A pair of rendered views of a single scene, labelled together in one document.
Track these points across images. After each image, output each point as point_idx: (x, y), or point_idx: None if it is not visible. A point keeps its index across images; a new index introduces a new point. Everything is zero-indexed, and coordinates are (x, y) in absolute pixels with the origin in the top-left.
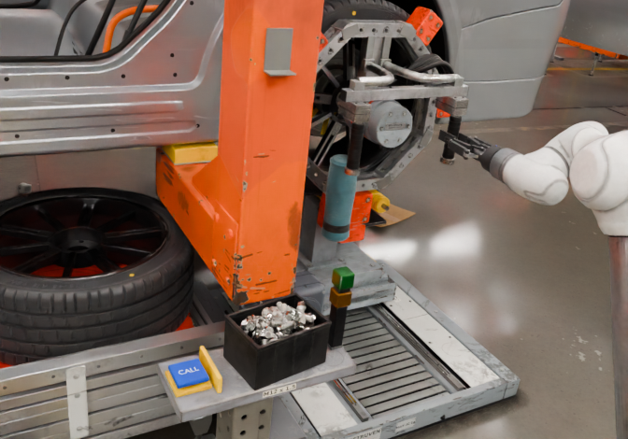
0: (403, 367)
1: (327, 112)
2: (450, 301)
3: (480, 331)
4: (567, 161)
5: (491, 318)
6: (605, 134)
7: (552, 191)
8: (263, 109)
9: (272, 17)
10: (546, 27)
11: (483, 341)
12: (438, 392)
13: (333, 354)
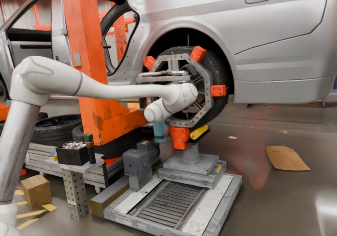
0: (175, 211)
1: None
2: (257, 207)
3: (248, 224)
4: (163, 101)
5: (266, 224)
6: (183, 88)
7: (145, 113)
8: None
9: (74, 49)
10: (302, 47)
11: (241, 228)
12: (170, 225)
13: (87, 165)
